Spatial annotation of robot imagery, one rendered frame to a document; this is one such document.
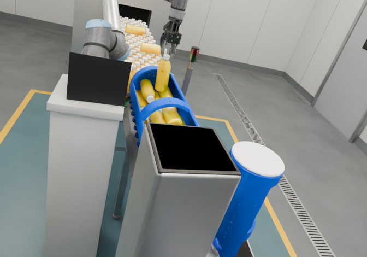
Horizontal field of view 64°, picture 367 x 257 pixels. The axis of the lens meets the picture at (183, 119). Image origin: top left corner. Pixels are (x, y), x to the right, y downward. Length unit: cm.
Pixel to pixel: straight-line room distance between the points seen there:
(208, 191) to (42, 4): 611
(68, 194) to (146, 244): 146
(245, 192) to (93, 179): 76
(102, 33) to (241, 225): 117
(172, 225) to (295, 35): 679
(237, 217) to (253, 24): 526
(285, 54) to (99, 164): 592
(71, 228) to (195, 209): 168
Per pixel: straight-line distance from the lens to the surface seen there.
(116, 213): 237
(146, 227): 21
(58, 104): 136
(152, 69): 169
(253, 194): 153
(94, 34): 144
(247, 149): 159
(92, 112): 135
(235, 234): 172
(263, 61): 684
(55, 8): 621
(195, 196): 20
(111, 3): 171
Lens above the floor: 181
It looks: 28 degrees down
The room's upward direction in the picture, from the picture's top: 16 degrees clockwise
